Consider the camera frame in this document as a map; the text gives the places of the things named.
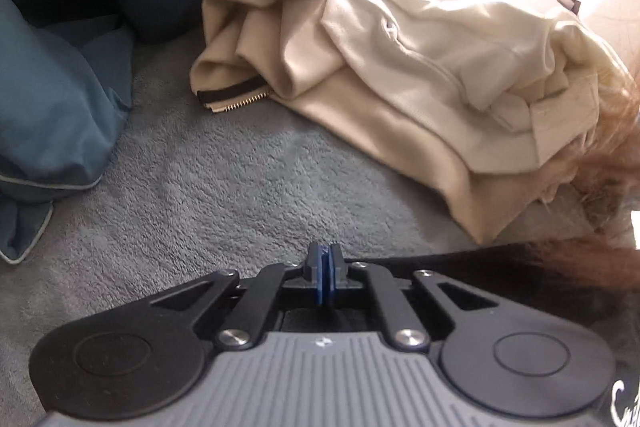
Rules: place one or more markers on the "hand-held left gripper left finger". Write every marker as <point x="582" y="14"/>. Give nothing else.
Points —
<point x="316" y="274"/>

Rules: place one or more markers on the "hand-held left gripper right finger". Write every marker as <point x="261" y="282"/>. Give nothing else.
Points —
<point x="330" y="274"/>

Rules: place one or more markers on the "black printed t-shirt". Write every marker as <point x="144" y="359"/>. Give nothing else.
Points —
<point x="595" y="307"/>

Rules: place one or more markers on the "beige zip jacket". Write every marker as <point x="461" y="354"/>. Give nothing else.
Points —
<point x="400" y="72"/>

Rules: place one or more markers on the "person's long hair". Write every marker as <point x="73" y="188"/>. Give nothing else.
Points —
<point x="615" y="147"/>

